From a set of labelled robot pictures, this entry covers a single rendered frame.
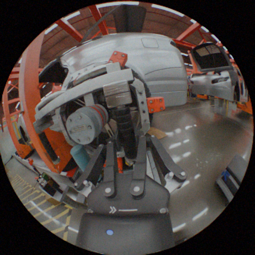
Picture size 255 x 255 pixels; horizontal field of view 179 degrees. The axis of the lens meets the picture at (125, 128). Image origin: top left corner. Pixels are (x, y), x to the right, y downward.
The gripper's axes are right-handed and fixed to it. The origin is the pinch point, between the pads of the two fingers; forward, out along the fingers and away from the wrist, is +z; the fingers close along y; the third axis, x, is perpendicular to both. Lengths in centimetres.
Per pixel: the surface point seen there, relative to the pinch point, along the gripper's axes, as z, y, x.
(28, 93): 12, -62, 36
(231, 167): -11, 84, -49
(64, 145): 31, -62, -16
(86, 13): 310, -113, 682
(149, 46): 60, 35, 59
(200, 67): 219, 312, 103
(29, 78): 13, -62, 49
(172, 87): 60, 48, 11
